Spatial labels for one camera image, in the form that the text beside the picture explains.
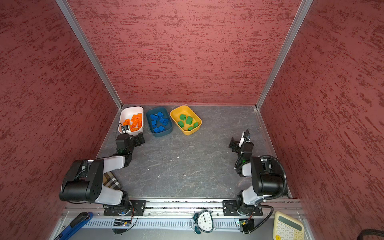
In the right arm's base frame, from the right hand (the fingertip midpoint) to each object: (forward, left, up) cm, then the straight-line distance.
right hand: (237, 140), depth 94 cm
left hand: (+4, +66, +2) cm, 67 cm away
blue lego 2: (+21, +50, -4) cm, 55 cm away
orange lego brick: (+21, +79, -4) cm, 82 cm away
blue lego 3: (+13, +51, -2) cm, 53 cm away
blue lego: (+18, +57, -2) cm, 60 cm away
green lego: (+21, +32, -3) cm, 38 cm away
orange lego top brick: (+22, +72, -1) cm, 75 cm away
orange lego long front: (+20, +70, -2) cm, 73 cm away
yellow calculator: (-46, -14, -4) cm, 48 cm away
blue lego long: (+24, +59, -3) cm, 64 cm away
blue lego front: (+11, +54, -1) cm, 55 cm away
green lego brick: (+23, +37, -3) cm, 44 cm away
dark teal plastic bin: (+12, +46, -1) cm, 47 cm away
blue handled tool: (-41, +84, -1) cm, 93 cm away
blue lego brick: (+27, +54, -3) cm, 60 cm away
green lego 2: (+17, +38, -3) cm, 41 cm away
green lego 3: (+16, +27, -3) cm, 31 cm away
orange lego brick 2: (+25, +70, -3) cm, 74 cm away
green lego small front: (+12, +31, -2) cm, 33 cm away
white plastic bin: (+29, +80, -1) cm, 85 cm away
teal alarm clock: (-43, +25, -1) cm, 49 cm away
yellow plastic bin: (+25, +42, -1) cm, 49 cm away
